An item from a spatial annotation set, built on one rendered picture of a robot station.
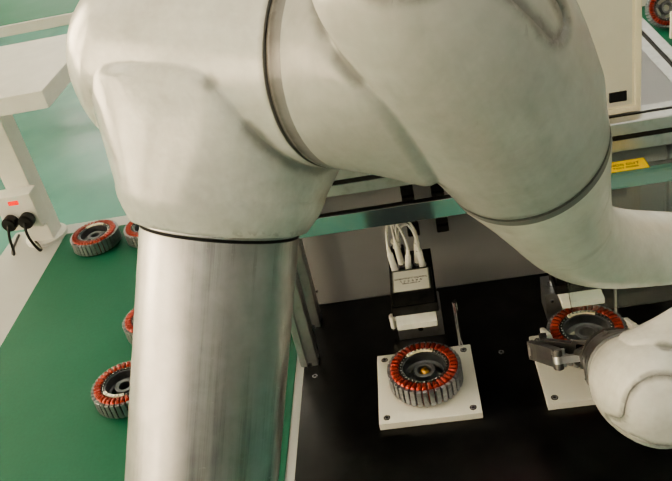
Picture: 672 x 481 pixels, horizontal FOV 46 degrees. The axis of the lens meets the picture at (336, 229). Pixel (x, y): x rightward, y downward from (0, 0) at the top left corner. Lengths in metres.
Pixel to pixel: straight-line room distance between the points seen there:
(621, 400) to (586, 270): 0.28
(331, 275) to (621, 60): 0.61
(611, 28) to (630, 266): 0.58
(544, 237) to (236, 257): 0.18
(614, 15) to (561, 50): 0.76
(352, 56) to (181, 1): 0.12
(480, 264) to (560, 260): 0.89
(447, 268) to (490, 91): 1.07
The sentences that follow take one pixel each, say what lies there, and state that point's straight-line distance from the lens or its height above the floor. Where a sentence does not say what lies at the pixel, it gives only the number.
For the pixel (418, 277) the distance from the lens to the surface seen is 1.21.
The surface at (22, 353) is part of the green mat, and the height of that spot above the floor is 0.75.
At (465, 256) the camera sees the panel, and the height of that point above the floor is 0.83.
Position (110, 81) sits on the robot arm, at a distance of 0.48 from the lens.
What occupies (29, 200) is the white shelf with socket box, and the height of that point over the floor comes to 0.89.
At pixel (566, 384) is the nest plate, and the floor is 0.78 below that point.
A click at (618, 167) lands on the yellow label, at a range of 1.15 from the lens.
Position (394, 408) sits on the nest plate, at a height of 0.78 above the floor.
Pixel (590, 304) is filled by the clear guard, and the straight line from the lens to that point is 0.98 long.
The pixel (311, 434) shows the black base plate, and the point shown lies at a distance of 1.22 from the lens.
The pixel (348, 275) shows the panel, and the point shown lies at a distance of 1.41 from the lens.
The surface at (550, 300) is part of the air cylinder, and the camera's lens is 1.32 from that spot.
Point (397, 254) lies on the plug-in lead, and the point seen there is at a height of 0.92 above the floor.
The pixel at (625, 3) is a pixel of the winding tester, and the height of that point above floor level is 1.27.
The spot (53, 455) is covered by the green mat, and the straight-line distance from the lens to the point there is 1.40.
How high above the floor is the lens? 1.63
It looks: 31 degrees down
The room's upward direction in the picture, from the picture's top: 13 degrees counter-clockwise
